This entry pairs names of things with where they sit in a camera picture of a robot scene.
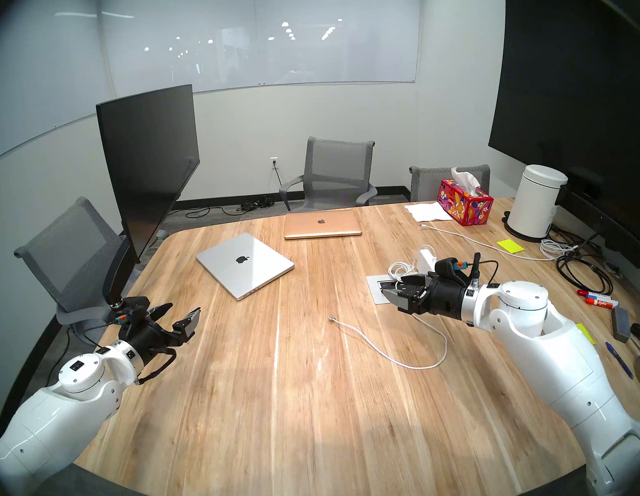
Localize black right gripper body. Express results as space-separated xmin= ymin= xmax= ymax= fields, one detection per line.
xmin=423 ymin=273 xmax=476 ymax=326

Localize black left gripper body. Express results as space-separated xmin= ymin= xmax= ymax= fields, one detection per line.
xmin=129 ymin=315 xmax=190 ymax=366

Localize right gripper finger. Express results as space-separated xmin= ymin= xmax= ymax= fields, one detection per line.
xmin=395 ymin=291 xmax=435 ymax=315
xmin=398 ymin=275 xmax=434 ymax=294

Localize white laptop charging cable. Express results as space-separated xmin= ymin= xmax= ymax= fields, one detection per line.
xmin=324 ymin=259 xmax=450 ymax=377

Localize silver MacBook laptop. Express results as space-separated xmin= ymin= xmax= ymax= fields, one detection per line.
xmin=194 ymin=229 xmax=298 ymax=304

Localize gold MacBook laptop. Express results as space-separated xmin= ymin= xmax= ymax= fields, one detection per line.
xmin=282 ymin=207 xmax=363 ymax=241

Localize white power adapter brick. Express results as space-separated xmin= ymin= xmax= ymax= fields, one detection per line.
xmin=413 ymin=247 xmax=438 ymax=274

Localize silver table power outlet box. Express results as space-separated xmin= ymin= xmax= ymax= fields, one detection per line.
xmin=366 ymin=272 xmax=413 ymax=305

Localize white paper napkin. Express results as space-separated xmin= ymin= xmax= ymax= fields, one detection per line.
xmin=405 ymin=201 xmax=453 ymax=224

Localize colourful floral tissue box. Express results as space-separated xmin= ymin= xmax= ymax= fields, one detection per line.
xmin=434 ymin=164 xmax=496 ymax=229

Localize grey mesh office chair backrest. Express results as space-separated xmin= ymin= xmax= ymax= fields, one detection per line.
xmin=408 ymin=161 xmax=493 ymax=202

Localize grey mesh chair without armrests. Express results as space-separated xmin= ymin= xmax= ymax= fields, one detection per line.
xmin=10 ymin=193 xmax=140 ymax=351

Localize white cylindrical bin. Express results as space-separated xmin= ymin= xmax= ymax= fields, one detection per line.
xmin=498 ymin=162 xmax=573 ymax=245

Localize grey mesh chair with armrests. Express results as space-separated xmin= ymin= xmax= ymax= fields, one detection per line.
xmin=275 ymin=132 xmax=381 ymax=214

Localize black curved desktop monitor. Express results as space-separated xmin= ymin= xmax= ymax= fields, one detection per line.
xmin=95 ymin=84 xmax=208 ymax=266

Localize red markers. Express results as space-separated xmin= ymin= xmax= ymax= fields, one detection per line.
xmin=584 ymin=293 xmax=620 ymax=311

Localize grey whiteboard eraser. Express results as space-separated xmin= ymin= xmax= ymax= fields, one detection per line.
xmin=610 ymin=305 xmax=633 ymax=343

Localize black video conference bar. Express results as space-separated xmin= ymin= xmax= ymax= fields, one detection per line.
xmin=554 ymin=170 xmax=640 ymax=276

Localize blue ballpoint pen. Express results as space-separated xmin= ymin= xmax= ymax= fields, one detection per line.
xmin=605 ymin=339 xmax=635 ymax=381

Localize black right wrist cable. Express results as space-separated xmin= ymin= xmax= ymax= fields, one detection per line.
xmin=447 ymin=251 xmax=503 ymax=296

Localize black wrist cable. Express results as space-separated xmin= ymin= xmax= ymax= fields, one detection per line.
xmin=447 ymin=251 xmax=503 ymax=296
xmin=80 ymin=309 xmax=179 ymax=389

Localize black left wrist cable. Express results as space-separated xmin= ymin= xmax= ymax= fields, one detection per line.
xmin=80 ymin=309 xmax=179 ymax=389

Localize long white cable with coil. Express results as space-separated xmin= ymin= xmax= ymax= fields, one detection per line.
xmin=420 ymin=212 xmax=580 ymax=271

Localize black coiled cable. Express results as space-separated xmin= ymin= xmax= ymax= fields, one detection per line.
xmin=553 ymin=233 xmax=616 ymax=299

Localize black floor cable bundle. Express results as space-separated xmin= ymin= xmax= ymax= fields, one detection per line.
xmin=170 ymin=196 xmax=279 ymax=221

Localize large black wall television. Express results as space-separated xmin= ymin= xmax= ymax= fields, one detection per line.
xmin=477 ymin=0 xmax=640 ymax=248

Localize glass wall whiteboard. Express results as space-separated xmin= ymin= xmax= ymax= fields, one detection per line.
xmin=99 ymin=0 xmax=430 ymax=106

